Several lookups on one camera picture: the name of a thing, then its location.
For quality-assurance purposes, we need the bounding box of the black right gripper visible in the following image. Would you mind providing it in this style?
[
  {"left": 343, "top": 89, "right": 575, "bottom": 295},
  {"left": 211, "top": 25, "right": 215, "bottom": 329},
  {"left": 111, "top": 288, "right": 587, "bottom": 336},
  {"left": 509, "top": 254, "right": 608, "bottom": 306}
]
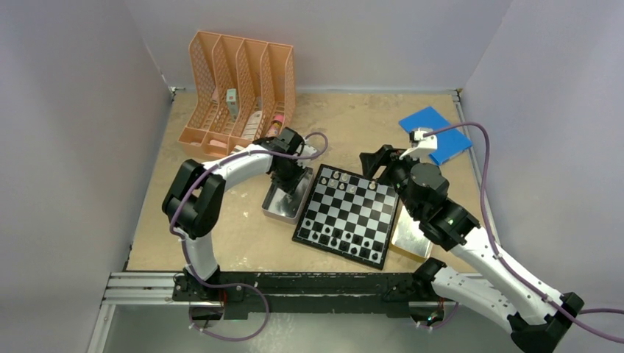
[{"left": 360, "top": 145, "right": 425, "bottom": 218}]

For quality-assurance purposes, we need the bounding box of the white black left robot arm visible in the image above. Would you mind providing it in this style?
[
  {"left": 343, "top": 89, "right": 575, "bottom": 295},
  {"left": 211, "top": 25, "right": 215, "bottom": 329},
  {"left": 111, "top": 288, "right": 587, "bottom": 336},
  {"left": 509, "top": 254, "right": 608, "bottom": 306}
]
[{"left": 162, "top": 128, "right": 327, "bottom": 301}]

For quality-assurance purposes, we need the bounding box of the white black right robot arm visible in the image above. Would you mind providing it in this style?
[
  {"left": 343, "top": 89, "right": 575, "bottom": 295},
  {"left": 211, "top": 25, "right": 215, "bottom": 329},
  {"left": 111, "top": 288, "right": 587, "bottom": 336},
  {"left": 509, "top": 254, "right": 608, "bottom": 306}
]
[{"left": 359, "top": 145, "right": 584, "bottom": 352}]

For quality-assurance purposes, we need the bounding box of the black white chess board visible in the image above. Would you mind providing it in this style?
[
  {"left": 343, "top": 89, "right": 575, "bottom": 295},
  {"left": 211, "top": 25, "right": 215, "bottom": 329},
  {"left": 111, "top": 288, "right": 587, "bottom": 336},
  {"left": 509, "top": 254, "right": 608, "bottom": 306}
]
[{"left": 291, "top": 164, "right": 400, "bottom": 270}]

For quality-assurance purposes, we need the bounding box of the pink metal tin box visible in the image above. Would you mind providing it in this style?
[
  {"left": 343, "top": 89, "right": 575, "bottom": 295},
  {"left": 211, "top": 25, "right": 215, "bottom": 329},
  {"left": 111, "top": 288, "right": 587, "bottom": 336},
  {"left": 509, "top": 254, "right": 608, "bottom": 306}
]
[{"left": 261, "top": 167, "right": 314, "bottom": 224}]

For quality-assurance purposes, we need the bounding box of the pink capped small bottle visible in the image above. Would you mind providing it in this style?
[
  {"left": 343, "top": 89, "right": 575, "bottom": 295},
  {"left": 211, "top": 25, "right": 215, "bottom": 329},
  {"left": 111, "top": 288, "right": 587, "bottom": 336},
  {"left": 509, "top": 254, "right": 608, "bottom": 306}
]
[{"left": 265, "top": 114, "right": 285, "bottom": 138}]

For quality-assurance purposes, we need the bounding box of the blue notebook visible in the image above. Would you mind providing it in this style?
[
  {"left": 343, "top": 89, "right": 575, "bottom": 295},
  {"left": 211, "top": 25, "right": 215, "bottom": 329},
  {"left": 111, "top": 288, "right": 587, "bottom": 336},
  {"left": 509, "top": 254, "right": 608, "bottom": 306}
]
[{"left": 398, "top": 107, "right": 472, "bottom": 165}]

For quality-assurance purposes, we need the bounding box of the green white small box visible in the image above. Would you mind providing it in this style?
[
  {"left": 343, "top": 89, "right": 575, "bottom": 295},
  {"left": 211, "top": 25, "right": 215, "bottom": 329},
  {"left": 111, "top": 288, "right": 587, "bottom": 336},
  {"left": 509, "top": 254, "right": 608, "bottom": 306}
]
[{"left": 225, "top": 88, "right": 239, "bottom": 121}]

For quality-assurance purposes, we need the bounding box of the orange plastic file organizer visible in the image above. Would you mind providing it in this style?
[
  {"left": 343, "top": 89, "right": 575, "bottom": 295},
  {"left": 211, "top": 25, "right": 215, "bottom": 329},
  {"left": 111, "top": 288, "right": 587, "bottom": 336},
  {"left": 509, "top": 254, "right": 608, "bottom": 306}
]
[{"left": 178, "top": 31, "right": 297, "bottom": 160}]

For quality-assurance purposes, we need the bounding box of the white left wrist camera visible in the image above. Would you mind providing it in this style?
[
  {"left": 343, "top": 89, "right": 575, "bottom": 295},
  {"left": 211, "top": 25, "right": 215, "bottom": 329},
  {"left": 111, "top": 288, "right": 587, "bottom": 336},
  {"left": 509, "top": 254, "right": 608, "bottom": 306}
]
[{"left": 296, "top": 142, "right": 318, "bottom": 160}]

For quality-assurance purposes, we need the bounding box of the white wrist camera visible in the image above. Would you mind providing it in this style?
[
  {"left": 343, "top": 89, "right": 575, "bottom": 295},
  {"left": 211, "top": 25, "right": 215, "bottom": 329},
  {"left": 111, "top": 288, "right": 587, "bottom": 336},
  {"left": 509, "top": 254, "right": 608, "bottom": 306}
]
[
  {"left": 296, "top": 142, "right": 318, "bottom": 160},
  {"left": 399, "top": 127, "right": 438, "bottom": 160}
]

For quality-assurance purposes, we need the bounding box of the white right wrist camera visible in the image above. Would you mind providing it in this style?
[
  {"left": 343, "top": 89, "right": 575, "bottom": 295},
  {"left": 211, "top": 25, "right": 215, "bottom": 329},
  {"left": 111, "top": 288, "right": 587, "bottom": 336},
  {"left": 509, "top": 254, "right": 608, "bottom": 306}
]
[{"left": 399, "top": 127, "right": 438, "bottom": 160}]

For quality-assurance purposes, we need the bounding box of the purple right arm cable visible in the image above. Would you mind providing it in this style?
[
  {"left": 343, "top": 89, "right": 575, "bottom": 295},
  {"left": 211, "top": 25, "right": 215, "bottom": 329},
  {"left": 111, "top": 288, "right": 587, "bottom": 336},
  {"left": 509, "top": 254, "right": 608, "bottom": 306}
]
[{"left": 422, "top": 121, "right": 624, "bottom": 344}]

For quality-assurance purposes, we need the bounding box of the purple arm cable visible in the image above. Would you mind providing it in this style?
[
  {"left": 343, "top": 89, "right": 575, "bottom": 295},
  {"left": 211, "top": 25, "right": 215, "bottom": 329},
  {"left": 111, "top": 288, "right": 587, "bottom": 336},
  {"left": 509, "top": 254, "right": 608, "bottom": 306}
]
[
  {"left": 422, "top": 121, "right": 624, "bottom": 344},
  {"left": 168, "top": 132, "right": 329, "bottom": 343}
]

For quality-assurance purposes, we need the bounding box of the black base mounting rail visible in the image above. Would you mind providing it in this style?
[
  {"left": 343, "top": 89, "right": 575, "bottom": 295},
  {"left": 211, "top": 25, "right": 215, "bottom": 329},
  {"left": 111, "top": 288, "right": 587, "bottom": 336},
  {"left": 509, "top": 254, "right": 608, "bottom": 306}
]
[{"left": 172, "top": 271, "right": 439, "bottom": 320}]

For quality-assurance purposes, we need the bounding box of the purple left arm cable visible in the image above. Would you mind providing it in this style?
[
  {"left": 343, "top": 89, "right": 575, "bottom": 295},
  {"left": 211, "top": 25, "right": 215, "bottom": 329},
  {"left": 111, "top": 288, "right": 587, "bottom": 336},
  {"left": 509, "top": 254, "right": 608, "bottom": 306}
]
[{"left": 168, "top": 132, "right": 329, "bottom": 343}]

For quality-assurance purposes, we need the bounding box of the aluminium frame rail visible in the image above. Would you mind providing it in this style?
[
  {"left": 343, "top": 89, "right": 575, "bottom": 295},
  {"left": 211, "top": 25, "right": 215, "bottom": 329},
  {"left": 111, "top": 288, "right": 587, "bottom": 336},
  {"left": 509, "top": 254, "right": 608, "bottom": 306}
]
[{"left": 87, "top": 271, "right": 221, "bottom": 352}]

